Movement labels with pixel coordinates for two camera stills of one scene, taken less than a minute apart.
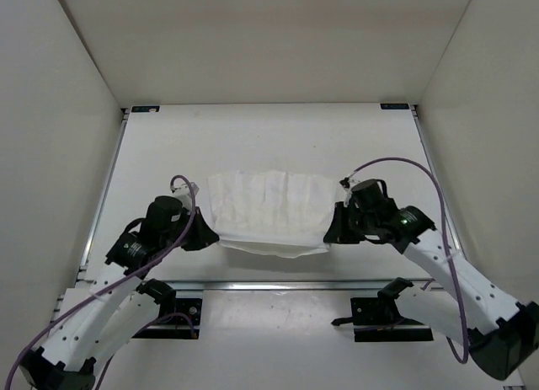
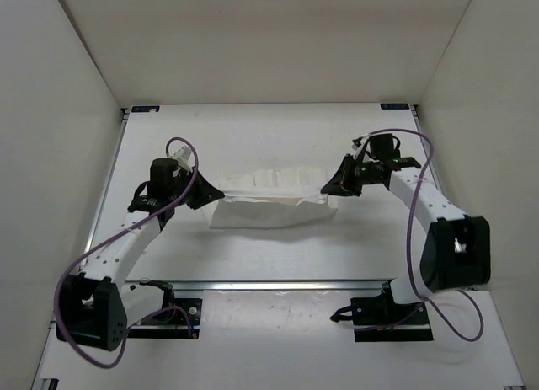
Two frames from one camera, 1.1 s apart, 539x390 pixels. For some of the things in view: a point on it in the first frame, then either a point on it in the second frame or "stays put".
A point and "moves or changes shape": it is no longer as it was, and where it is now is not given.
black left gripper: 205,233 -> 206,192
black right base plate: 377,319 stays put
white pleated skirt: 271,212 moves or changes shape
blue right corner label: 395,106 stays put
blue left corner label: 145,109 stays put
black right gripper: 338,232 -> 343,184
